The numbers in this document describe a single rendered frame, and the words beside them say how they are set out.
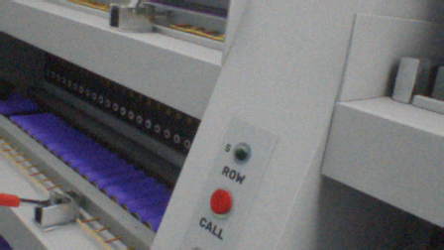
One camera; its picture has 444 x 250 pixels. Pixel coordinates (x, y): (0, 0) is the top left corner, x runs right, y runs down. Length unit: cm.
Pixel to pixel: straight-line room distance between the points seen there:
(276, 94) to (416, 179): 10
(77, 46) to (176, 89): 16
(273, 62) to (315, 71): 3
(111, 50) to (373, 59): 25
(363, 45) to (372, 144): 6
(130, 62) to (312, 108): 20
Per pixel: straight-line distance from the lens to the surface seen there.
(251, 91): 31
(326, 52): 29
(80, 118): 74
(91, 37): 49
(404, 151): 26
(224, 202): 30
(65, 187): 54
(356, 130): 27
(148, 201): 51
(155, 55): 40
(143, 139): 64
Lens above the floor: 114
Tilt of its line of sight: 2 degrees down
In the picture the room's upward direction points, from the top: 22 degrees clockwise
